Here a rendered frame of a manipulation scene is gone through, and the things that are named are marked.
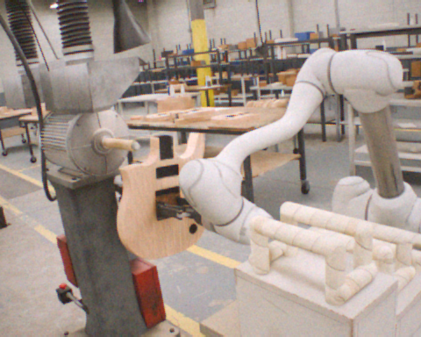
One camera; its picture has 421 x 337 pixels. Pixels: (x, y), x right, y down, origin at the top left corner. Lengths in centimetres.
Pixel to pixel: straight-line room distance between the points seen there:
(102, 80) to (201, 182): 44
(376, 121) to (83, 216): 114
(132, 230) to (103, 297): 62
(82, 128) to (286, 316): 100
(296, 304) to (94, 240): 117
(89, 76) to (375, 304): 90
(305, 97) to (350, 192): 53
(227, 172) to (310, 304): 42
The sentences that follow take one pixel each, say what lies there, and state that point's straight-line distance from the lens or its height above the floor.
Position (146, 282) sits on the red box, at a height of 56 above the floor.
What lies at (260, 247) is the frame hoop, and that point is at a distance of 75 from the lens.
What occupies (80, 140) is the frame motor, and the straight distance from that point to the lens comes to 148.
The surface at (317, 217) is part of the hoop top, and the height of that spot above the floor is 120.
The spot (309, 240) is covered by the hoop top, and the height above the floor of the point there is 120.
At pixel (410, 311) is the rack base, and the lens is 86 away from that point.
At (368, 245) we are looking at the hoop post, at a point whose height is 117.
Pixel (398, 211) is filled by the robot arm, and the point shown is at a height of 91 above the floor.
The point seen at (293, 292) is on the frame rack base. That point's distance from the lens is 72.
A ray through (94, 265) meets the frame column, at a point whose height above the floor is 73.
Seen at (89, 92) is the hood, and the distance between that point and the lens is 118.
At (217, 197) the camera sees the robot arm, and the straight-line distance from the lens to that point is 97.
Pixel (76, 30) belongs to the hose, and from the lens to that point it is 135.
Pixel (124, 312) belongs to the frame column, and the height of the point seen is 45.
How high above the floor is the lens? 149
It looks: 15 degrees down
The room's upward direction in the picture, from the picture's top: 7 degrees counter-clockwise
